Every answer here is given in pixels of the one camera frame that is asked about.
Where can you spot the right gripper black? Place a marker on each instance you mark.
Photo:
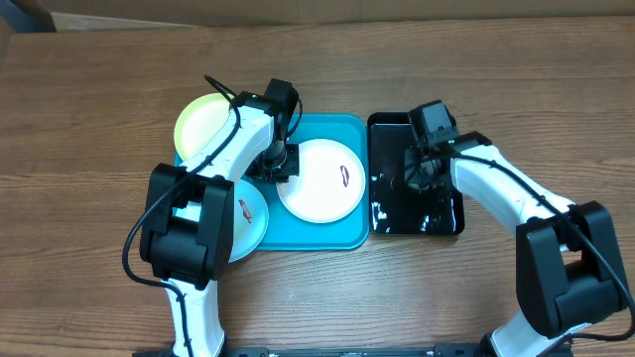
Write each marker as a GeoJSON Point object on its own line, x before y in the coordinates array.
{"type": "Point", "coordinates": [413, 176]}

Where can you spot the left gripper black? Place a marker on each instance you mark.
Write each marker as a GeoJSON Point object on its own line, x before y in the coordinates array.
{"type": "Point", "coordinates": [292, 167]}

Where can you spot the white plate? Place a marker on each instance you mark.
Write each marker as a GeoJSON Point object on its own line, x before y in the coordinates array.
{"type": "Point", "coordinates": [330, 183]}

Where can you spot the yellow plate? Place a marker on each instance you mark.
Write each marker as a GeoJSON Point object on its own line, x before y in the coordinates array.
{"type": "Point", "coordinates": [198, 123]}

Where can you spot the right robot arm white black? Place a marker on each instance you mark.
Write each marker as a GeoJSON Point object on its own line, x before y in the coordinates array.
{"type": "Point", "coordinates": [569, 270]}

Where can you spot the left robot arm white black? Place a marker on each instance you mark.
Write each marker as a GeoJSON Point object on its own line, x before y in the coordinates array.
{"type": "Point", "coordinates": [256, 123]}

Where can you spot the black water tray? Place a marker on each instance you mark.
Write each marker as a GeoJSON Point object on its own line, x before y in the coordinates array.
{"type": "Point", "coordinates": [399, 207]}

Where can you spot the teal plastic tray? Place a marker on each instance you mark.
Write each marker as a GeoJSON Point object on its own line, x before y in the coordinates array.
{"type": "Point", "coordinates": [285, 231]}

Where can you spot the light blue plate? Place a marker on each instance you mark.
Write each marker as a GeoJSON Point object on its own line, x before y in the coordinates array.
{"type": "Point", "coordinates": [248, 223]}

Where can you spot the cardboard panel at back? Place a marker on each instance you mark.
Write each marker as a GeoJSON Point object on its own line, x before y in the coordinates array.
{"type": "Point", "coordinates": [310, 12]}

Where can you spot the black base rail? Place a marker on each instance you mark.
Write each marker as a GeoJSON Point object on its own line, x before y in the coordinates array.
{"type": "Point", "coordinates": [439, 350]}

